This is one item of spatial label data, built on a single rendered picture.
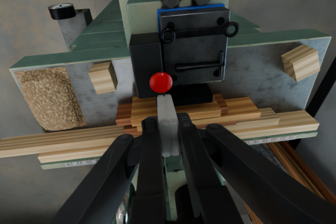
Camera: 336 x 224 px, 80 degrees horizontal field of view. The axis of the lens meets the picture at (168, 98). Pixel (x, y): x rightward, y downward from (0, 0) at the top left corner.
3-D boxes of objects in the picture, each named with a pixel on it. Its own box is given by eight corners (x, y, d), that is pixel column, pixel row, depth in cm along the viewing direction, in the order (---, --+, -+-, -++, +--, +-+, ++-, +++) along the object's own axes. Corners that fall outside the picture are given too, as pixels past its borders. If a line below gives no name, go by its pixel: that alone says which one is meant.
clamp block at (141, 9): (213, -13, 35) (233, -7, 27) (210, 61, 42) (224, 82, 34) (127, -5, 34) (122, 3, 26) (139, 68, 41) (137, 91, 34)
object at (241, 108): (248, 96, 44) (261, 112, 39) (247, 101, 45) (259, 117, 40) (137, 109, 43) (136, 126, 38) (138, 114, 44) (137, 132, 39)
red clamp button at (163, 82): (171, 69, 26) (172, 72, 25) (172, 89, 28) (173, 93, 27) (148, 71, 26) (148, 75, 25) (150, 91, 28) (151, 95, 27)
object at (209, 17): (222, 2, 28) (237, 10, 23) (216, 75, 34) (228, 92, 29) (125, 11, 27) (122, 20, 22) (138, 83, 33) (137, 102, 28)
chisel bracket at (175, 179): (200, 127, 36) (213, 166, 29) (198, 176, 44) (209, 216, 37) (159, 132, 36) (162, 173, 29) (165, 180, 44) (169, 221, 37)
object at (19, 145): (270, 107, 46) (280, 117, 43) (268, 113, 47) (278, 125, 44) (2, 137, 44) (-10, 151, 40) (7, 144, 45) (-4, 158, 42)
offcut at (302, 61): (303, 43, 39) (317, 50, 35) (306, 62, 41) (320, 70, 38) (280, 55, 39) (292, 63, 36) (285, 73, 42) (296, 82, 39)
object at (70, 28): (89, 7, 64) (83, 11, 57) (99, 45, 71) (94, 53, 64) (62, 9, 64) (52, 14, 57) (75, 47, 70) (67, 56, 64)
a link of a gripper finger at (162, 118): (171, 157, 16) (162, 158, 16) (166, 120, 22) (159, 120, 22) (168, 122, 15) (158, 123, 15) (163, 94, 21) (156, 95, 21)
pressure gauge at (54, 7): (78, 1, 57) (68, 6, 50) (82, 15, 59) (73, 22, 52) (55, 3, 56) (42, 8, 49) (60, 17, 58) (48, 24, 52)
